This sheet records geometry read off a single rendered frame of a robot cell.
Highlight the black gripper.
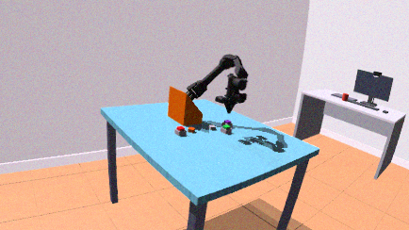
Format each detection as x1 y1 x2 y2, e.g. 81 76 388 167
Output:
215 86 238 114

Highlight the green button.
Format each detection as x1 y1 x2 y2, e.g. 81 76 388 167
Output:
221 125 233 135

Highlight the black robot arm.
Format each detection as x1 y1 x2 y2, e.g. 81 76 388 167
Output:
186 54 248 104

